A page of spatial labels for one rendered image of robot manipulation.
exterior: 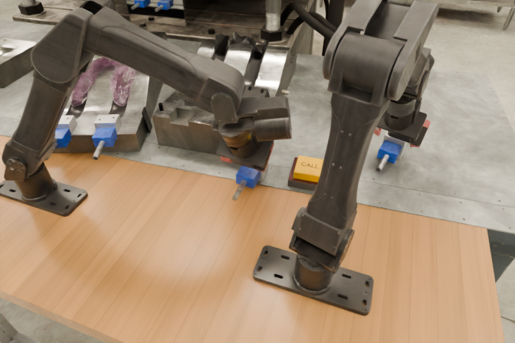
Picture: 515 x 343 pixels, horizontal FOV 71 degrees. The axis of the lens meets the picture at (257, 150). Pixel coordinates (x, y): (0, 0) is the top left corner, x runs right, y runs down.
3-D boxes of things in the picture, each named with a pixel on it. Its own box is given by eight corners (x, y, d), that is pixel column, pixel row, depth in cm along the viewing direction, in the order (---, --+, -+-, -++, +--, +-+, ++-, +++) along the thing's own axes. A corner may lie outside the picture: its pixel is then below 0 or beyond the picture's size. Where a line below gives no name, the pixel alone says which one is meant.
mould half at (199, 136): (257, 162, 86) (257, 115, 78) (158, 145, 92) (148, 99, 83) (295, 69, 124) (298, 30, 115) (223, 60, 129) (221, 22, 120)
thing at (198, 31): (285, 60, 146) (286, 43, 141) (16, 28, 172) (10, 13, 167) (315, -2, 208) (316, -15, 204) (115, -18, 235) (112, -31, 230)
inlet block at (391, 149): (386, 182, 81) (392, 164, 78) (365, 174, 83) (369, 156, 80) (404, 151, 89) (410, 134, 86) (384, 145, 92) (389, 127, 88)
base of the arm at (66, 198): (4, 145, 79) (-25, 166, 74) (78, 167, 74) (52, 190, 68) (19, 172, 84) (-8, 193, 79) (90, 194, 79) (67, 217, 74)
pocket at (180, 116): (190, 133, 86) (188, 121, 84) (170, 130, 87) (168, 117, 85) (198, 123, 90) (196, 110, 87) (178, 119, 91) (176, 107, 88)
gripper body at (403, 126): (381, 103, 83) (382, 85, 76) (426, 118, 78) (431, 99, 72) (369, 127, 81) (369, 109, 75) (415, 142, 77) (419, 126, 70)
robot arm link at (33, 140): (48, 158, 76) (101, 39, 58) (31, 180, 71) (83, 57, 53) (18, 143, 74) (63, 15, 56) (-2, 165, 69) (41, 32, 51)
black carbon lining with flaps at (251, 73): (240, 120, 88) (238, 86, 82) (178, 111, 91) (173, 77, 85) (273, 60, 114) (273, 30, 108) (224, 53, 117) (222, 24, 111)
